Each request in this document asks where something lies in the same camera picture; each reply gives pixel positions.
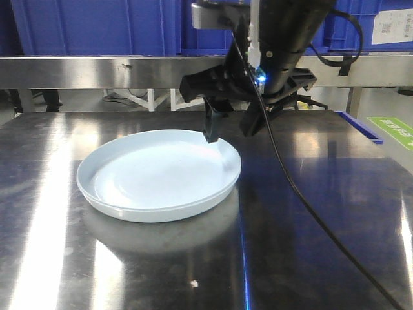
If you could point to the white paper label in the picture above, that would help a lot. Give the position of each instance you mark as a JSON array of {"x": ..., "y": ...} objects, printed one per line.
[{"x": 392, "y": 26}]

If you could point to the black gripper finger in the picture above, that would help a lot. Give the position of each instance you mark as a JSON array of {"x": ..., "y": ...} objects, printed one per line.
[
  {"x": 256, "y": 119},
  {"x": 216, "y": 109}
]

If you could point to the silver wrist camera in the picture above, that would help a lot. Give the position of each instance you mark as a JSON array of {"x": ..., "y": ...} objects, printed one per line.
[{"x": 212, "y": 15}]

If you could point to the blue shelf crate left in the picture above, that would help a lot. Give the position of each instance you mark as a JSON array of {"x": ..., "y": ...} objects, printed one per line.
[{"x": 98, "y": 28}]

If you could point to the white table frame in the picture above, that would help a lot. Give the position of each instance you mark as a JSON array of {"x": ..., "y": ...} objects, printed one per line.
[{"x": 149, "y": 98}]

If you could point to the black tape strip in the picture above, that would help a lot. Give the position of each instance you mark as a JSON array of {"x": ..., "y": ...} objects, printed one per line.
[{"x": 345, "y": 66}]

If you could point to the stainless steel shelf rail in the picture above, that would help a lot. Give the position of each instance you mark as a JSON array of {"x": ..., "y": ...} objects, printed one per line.
[{"x": 81, "y": 72}]

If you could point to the black office chair base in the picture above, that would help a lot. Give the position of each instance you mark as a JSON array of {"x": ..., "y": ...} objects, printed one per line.
[{"x": 308, "y": 101}]

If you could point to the blue shelf crate right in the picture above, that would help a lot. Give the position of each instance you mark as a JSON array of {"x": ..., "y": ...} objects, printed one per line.
[{"x": 341, "y": 35}]

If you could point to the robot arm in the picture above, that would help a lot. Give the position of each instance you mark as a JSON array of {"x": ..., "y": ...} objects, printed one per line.
[{"x": 269, "y": 38}]

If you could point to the blue shelf crate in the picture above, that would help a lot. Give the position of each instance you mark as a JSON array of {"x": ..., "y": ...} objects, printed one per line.
[
  {"x": 341, "y": 35},
  {"x": 210, "y": 42},
  {"x": 98, "y": 28}
]

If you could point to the green floor sign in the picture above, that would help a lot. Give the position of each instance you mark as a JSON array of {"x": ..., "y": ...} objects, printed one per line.
[{"x": 397, "y": 129}]

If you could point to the blue shelf crate middle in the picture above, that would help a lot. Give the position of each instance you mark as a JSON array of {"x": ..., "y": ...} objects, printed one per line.
[{"x": 210, "y": 42}]

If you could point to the light blue plate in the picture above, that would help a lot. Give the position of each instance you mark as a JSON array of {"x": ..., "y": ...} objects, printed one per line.
[
  {"x": 159, "y": 170},
  {"x": 159, "y": 216}
]

